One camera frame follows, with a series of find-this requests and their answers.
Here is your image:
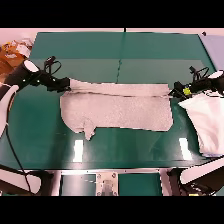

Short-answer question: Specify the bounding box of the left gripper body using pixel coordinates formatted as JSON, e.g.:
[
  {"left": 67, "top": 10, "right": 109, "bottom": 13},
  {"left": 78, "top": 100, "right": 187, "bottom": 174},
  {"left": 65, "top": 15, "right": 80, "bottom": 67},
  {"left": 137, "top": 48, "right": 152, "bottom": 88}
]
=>
[{"left": 48, "top": 76, "right": 72, "bottom": 94}]

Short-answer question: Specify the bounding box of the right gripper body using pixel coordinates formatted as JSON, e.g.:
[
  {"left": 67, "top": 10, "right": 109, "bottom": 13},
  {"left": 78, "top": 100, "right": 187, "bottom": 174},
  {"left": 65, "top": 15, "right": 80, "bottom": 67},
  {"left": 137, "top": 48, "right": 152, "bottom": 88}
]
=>
[{"left": 168, "top": 81, "right": 194, "bottom": 100}]

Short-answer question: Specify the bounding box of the grey garment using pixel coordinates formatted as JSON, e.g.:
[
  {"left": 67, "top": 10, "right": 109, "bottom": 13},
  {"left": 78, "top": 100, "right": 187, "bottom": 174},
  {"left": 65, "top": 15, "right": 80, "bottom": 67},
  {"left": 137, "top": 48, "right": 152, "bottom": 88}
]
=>
[{"left": 59, "top": 79, "right": 175, "bottom": 141}]

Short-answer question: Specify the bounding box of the white garment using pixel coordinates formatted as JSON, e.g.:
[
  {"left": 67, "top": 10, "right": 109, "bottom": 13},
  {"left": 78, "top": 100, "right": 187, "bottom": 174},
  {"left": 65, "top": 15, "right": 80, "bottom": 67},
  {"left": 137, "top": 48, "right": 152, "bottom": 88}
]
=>
[{"left": 177, "top": 92, "right": 224, "bottom": 159}]

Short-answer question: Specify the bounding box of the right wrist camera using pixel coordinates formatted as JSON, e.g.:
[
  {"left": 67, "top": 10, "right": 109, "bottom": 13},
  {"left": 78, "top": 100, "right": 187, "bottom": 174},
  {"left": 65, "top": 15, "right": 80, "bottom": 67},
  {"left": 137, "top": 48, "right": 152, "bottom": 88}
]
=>
[{"left": 188, "top": 65, "right": 203, "bottom": 82}]

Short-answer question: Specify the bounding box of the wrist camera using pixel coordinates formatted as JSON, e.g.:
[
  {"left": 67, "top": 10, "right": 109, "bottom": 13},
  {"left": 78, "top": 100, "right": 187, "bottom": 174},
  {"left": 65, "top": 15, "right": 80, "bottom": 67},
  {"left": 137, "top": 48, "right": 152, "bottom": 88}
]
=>
[
  {"left": 188, "top": 65, "right": 203, "bottom": 82},
  {"left": 43, "top": 55, "right": 58, "bottom": 76}
]

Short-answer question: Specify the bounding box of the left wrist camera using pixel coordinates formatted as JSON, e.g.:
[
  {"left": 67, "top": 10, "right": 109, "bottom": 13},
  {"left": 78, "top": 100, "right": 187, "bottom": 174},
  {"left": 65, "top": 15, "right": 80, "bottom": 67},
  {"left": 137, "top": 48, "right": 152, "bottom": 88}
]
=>
[{"left": 43, "top": 55, "right": 58, "bottom": 76}]

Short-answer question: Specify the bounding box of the black cable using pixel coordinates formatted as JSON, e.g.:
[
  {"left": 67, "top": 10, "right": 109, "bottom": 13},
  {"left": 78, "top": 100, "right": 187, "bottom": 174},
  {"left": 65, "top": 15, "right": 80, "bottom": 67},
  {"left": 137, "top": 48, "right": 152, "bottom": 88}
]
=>
[{"left": 5, "top": 122, "right": 33, "bottom": 194}]

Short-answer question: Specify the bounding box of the silver frame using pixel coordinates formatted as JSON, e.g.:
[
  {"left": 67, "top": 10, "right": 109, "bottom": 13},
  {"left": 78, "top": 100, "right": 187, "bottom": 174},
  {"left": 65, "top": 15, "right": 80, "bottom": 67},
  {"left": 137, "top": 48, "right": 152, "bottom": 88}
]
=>
[{"left": 0, "top": 167, "right": 224, "bottom": 197}]

